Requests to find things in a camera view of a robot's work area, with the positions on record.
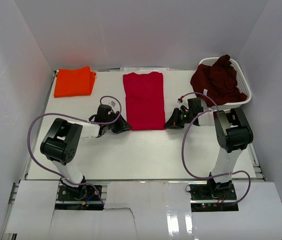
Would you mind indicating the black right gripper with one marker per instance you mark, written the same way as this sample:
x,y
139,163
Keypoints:
x,y
173,122

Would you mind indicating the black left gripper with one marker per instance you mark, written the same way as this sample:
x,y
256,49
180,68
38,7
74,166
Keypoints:
x,y
122,126

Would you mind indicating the bright red t shirt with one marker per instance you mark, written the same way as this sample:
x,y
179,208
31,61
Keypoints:
x,y
144,101

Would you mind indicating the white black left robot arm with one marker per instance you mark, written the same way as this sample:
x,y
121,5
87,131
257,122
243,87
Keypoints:
x,y
61,142

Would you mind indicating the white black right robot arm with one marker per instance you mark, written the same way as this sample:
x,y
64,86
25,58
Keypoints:
x,y
233,134

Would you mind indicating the orange folded t shirt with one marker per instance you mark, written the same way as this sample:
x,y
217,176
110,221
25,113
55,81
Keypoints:
x,y
74,83

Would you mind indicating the dark maroon t shirt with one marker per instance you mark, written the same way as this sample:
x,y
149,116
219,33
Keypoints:
x,y
217,83

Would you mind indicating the white plastic laundry basket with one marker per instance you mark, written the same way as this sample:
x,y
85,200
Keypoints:
x,y
242,84

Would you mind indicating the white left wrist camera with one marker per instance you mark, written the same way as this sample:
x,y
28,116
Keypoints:
x,y
112,104

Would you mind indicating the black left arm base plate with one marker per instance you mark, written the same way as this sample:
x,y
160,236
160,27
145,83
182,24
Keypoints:
x,y
87,200

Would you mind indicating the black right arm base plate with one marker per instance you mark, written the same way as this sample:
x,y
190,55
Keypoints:
x,y
202,199

